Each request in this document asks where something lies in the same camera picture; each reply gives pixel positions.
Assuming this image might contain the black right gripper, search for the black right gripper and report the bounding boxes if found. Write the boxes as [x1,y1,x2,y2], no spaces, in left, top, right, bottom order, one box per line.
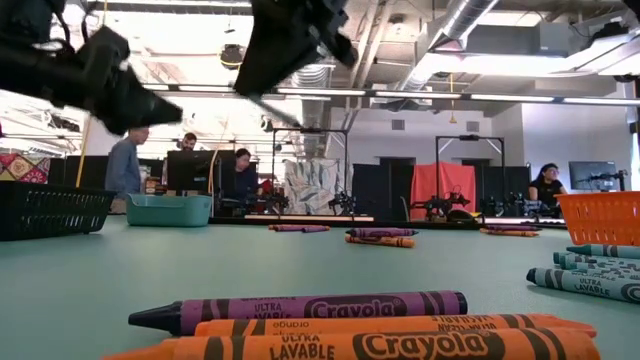
[233,0,359,99]

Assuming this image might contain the yellow cable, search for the yellow cable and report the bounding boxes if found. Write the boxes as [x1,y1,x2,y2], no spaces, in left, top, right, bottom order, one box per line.
[74,117,94,189]

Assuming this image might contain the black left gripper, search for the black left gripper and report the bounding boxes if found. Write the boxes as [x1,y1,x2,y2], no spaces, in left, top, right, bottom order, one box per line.
[0,0,184,136]

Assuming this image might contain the black monitor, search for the black monitor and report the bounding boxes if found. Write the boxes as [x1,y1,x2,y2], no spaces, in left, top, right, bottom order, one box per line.
[166,149,216,194]

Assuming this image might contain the orange cloth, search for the orange cloth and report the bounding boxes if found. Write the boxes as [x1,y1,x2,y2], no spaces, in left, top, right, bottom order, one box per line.
[409,162,477,221]

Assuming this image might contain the ceiling light strip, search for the ceiling light strip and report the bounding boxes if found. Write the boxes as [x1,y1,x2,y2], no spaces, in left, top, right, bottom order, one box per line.
[142,83,640,107]

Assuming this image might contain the ribbed silver air duct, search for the ribbed silver air duct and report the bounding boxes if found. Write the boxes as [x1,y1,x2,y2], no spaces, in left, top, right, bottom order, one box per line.
[292,64,334,156]

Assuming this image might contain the leaf print cloth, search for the leaf print cloth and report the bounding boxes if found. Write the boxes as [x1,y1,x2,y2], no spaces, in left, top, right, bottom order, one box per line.
[283,158,354,216]

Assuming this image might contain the teal plastic bin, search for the teal plastic bin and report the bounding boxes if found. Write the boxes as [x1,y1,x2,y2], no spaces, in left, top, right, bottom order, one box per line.
[124,193,214,229]

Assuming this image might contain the colourful patterned quilt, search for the colourful patterned quilt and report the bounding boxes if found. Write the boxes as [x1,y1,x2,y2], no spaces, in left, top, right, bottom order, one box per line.
[0,152,51,184]

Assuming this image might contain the black mesh basket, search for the black mesh basket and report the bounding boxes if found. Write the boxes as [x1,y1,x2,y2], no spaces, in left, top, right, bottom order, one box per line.
[0,180,117,242]

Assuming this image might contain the orange mesh basket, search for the orange mesh basket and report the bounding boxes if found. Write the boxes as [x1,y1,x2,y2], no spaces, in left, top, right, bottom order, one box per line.
[555,191,640,247]

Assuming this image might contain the black ceiling dome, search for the black ceiling dome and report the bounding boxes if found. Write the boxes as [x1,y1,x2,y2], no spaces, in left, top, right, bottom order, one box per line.
[219,43,246,70]

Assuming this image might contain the black partition screen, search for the black partition screen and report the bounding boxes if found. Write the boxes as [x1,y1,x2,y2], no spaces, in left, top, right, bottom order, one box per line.
[352,157,416,221]

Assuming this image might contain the black station frame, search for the black station frame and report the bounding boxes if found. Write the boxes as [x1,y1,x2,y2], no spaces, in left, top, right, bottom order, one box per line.
[271,128,350,216]
[435,134,506,216]

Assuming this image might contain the wall mounted monitor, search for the wall mounted monitor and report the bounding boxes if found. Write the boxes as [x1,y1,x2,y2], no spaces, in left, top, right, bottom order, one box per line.
[568,160,619,191]

